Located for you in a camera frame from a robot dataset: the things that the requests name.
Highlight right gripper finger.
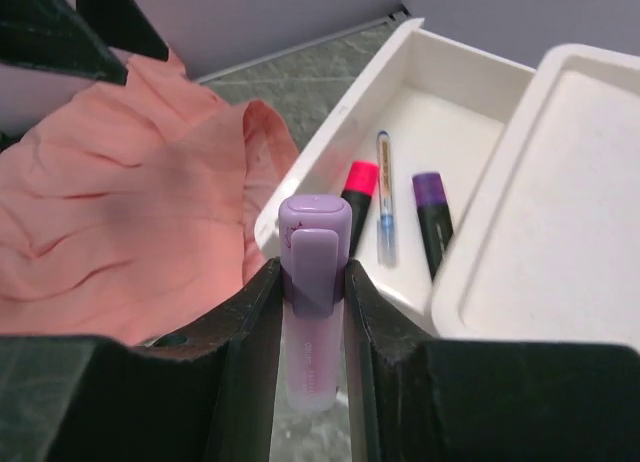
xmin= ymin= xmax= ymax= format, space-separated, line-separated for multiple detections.
xmin=344 ymin=261 xmax=639 ymax=461
xmin=1 ymin=259 xmax=283 ymax=461

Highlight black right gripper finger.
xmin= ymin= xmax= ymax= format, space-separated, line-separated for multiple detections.
xmin=76 ymin=0 xmax=169 ymax=61
xmin=1 ymin=0 xmax=128 ymax=85

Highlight blue long nib marker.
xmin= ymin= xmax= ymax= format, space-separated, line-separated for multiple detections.
xmin=376 ymin=131 xmax=397 ymax=268

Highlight purple black highlighter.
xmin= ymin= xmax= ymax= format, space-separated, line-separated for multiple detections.
xmin=412 ymin=172 xmax=454 ymax=280

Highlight pink pen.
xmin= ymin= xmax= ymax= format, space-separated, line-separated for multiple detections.
xmin=278 ymin=195 xmax=352 ymax=413

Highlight pink black highlighter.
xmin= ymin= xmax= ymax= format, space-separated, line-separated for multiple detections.
xmin=341 ymin=161 xmax=379 ymax=258

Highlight white drawer organizer box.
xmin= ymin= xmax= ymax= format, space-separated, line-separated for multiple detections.
xmin=431 ymin=44 xmax=639 ymax=348

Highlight pink fabric garment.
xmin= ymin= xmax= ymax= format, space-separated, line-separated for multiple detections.
xmin=1 ymin=56 xmax=298 ymax=345

